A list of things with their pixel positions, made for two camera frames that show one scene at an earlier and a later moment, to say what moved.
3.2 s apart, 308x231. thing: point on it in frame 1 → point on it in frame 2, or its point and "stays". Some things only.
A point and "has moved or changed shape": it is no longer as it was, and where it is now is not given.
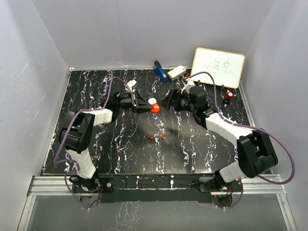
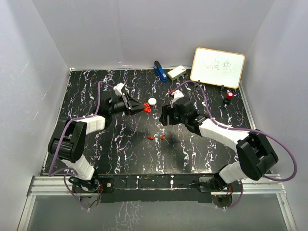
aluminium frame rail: [54, 186] stays
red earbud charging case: [156, 109] has moved or changed shape
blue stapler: [159, 68] stays
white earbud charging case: [152, 100] stays
